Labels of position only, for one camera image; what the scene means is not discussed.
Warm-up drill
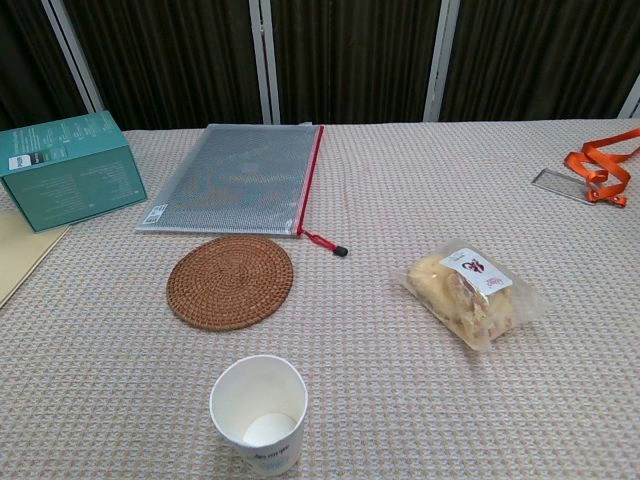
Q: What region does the checkered woven tablecloth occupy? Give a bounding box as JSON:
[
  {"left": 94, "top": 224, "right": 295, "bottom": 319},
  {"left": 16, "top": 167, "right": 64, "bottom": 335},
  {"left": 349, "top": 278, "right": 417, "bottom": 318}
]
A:
[{"left": 0, "top": 117, "right": 640, "bottom": 480}]

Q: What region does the brown woven round coaster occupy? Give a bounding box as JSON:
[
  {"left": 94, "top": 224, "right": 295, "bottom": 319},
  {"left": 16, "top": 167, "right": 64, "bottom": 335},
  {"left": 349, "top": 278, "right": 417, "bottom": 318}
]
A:
[{"left": 166, "top": 235, "right": 295, "bottom": 332}]

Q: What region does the white paper cup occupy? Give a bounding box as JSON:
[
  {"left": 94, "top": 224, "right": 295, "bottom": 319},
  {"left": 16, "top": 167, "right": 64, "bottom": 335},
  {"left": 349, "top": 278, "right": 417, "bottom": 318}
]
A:
[{"left": 208, "top": 354, "right": 309, "bottom": 477}]

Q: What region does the clear mesh zipper pouch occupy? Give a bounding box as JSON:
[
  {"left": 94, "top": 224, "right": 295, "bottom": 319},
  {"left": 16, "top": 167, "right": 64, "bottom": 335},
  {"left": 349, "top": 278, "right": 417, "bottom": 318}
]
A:
[{"left": 135, "top": 123, "right": 350, "bottom": 259}]

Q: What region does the packaged bread in clear bag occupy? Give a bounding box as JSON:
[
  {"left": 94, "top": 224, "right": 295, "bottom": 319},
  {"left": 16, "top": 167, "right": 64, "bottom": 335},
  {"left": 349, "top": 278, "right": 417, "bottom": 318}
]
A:
[{"left": 399, "top": 238, "right": 546, "bottom": 355}]

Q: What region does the clear badge card holder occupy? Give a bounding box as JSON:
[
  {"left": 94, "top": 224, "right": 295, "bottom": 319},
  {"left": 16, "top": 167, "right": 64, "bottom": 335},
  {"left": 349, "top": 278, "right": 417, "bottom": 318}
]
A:
[{"left": 531, "top": 168, "right": 600, "bottom": 206}]

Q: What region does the teal cardboard box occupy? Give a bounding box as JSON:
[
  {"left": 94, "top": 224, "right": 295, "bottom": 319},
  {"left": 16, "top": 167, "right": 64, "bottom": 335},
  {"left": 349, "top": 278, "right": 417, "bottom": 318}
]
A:
[{"left": 0, "top": 110, "right": 149, "bottom": 235}]

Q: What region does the beige folder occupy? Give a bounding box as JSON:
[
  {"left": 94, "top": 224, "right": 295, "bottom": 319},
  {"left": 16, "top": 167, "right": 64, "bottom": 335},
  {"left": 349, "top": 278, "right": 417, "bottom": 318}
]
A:
[{"left": 0, "top": 207, "right": 73, "bottom": 310}]

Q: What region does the white partition frame post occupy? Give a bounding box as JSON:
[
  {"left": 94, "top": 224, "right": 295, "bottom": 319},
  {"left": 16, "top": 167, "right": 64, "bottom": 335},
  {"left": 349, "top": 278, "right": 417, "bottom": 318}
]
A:
[
  {"left": 247, "top": 0, "right": 282, "bottom": 126},
  {"left": 422, "top": 0, "right": 461, "bottom": 123},
  {"left": 40, "top": 0, "right": 107, "bottom": 115},
  {"left": 617, "top": 74, "right": 640, "bottom": 120}
]

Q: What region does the orange lanyard ribbon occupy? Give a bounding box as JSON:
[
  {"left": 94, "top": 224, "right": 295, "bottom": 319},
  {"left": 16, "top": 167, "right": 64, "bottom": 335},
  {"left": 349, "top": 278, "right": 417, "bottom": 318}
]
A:
[{"left": 564, "top": 126, "right": 640, "bottom": 208}]

